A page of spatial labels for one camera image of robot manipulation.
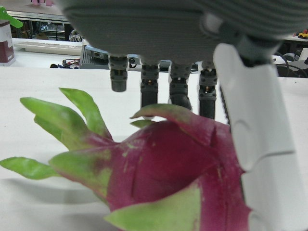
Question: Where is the white keyboard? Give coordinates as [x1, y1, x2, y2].
[13, 40, 84, 56]

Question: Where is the red dragon fruit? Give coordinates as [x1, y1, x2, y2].
[0, 88, 252, 231]

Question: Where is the green-tipped grabber stick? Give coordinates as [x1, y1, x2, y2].
[0, 6, 24, 29]

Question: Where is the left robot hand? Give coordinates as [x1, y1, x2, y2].
[57, 0, 308, 231]

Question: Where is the dark grey ribbed controller box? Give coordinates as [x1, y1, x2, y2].
[80, 44, 111, 70]

